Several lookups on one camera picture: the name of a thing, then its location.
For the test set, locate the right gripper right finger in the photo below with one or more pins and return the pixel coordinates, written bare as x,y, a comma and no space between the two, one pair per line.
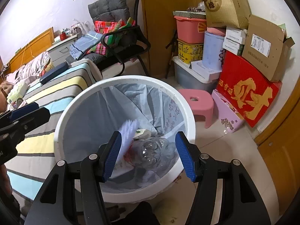
241,201

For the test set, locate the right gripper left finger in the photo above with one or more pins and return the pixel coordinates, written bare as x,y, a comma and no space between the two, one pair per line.
55,202

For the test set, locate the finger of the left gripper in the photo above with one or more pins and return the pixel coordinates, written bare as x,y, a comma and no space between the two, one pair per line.
22,111
32,120

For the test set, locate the clear plastic bottle red label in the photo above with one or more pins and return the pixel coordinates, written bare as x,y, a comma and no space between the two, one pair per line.
153,154

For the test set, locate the white trash bin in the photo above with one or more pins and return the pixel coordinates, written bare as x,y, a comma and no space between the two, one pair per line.
127,133

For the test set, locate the brown plush blanket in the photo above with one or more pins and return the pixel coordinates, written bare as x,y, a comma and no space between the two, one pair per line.
5,89

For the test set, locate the dark blue glasses case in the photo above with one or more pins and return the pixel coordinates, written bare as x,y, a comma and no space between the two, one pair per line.
54,72

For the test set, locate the pink pillow bedding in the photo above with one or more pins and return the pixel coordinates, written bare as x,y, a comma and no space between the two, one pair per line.
30,71

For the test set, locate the wooden door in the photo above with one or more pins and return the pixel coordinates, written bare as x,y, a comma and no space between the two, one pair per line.
278,145

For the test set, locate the wooden bed headboard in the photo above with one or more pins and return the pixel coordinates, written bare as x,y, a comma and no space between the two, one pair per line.
31,50

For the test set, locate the grey bedside drawer cabinet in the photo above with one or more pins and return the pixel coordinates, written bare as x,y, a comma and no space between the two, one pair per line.
61,50

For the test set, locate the pink floral box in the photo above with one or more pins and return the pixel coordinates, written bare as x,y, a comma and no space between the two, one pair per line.
227,115

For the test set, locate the folded blue plaid cloth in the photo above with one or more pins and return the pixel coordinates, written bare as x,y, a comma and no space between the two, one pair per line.
84,43

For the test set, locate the red mug on cabinet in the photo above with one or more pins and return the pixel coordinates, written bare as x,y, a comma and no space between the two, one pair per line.
62,36

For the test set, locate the translucent bin liner bag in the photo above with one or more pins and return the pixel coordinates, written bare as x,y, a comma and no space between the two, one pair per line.
94,121

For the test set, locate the pink plastic stool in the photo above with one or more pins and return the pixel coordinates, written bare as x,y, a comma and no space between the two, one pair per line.
200,102

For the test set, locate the red gold gift box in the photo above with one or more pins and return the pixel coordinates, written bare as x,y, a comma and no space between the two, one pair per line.
246,88

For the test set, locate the black office chair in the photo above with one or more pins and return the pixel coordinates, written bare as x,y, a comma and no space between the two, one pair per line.
132,44

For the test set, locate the red plaid blanket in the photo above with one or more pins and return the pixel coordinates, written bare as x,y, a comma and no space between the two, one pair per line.
104,27

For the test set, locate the grey lidded storage box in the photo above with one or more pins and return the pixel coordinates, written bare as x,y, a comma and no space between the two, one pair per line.
190,79

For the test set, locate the grey quilted chair cushion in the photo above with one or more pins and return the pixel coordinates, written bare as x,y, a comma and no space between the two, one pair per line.
109,10

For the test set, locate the brown cardboard box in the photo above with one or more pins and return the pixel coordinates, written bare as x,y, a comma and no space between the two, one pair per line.
267,48

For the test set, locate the yellow patterned tin box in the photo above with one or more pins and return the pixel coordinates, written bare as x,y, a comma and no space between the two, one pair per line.
188,53

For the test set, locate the stacked white medicine boxes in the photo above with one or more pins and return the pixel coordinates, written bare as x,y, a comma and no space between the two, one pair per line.
234,40

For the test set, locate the lavender cylindrical box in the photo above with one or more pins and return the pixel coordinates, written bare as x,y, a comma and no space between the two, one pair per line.
213,51

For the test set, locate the pink plastic storage bin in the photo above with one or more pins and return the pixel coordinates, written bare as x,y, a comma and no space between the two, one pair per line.
190,30

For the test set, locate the tall wooden wardrobe right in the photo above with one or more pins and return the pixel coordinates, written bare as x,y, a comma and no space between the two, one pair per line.
158,24

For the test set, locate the gold paper gift bag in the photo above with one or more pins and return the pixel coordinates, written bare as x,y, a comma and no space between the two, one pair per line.
227,13

